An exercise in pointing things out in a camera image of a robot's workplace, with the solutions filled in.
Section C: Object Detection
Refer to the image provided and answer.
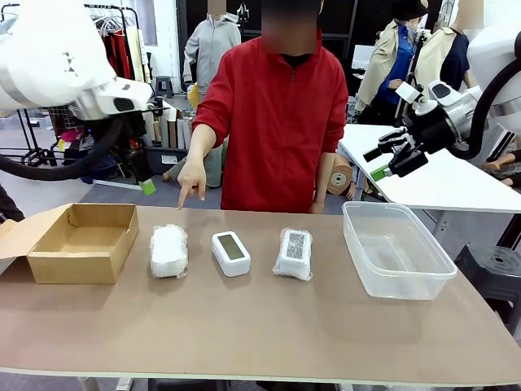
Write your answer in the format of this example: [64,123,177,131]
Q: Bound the seated mannequin striped clothes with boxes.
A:
[482,125,521,188]

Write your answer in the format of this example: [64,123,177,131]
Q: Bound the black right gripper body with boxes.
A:
[405,107,456,155]

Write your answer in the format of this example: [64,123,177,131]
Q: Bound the brown cardboard tube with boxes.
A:
[168,108,178,150]

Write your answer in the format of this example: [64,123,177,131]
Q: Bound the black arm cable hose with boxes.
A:
[446,56,521,161]
[0,116,125,182]

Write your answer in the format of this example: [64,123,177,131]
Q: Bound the grey plastic stool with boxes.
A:
[154,75,175,99]

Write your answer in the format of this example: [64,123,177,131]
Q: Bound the black storage bin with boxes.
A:
[144,144,182,176]

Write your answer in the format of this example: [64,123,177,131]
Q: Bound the figure in grey hoodie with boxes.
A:
[182,10,242,97]

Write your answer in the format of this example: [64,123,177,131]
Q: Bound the unwrapped white digital clock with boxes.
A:
[211,231,252,279]

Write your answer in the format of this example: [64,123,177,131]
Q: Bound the mannequin leg on floor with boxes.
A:
[162,142,227,189]

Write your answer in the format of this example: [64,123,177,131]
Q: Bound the bubble-wrapped clock with QR label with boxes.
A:
[271,226,314,282]

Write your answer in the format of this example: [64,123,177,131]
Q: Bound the plain bubble-wrapped white clock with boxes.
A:
[149,223,190,280]

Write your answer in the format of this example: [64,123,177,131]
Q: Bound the yellow bag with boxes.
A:
[187,83,203,109]

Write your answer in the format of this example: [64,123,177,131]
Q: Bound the mannequin beige coat blue shirt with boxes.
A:
[354,0,420,125]

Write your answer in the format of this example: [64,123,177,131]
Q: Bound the black slanted support leg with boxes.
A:
[497,212,521,250]

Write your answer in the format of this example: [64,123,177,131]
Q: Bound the person's right forearm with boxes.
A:
[185,123,220,172]

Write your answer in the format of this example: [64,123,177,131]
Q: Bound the person in red jacket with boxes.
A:
[190,0,350,214]

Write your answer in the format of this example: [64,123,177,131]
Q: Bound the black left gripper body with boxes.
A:
[120,112,151,173]

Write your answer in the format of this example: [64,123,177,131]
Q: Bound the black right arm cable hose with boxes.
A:
[446,56,521,161]

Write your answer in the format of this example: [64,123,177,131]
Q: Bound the black plastic stool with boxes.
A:
[453,244,521,327]

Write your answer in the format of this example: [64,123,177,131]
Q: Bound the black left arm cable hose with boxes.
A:
[0,116,125,182]

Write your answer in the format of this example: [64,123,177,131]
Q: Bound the person's left forearm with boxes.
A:
[313,152,337,204]

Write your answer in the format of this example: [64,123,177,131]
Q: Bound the mannequin beige vest navy shirt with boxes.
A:
[414,3,475,103]

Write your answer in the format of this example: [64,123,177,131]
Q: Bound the cream hanging garment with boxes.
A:
[124,26,148,82]

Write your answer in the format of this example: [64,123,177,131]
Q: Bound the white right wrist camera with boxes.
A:
[395,80,440,120]

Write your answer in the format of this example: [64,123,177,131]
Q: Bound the white background table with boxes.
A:
[337,123,521,213]

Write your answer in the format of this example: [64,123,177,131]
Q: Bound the open brown cardboard box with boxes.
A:
[0,202,140,285]

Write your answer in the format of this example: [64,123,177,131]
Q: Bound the clear plastic container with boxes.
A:
[341,200,458,301]

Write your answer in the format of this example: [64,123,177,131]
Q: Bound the brown cardboard spool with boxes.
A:
[328,156,354,199]

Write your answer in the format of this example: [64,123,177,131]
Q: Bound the person's right hand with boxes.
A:
[177,160,210,211]

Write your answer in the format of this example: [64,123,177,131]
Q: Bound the red hanging garment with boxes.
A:
[100,30,132,81]

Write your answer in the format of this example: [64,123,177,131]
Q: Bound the bystander dark sleeve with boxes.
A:
[0,182,25,223]

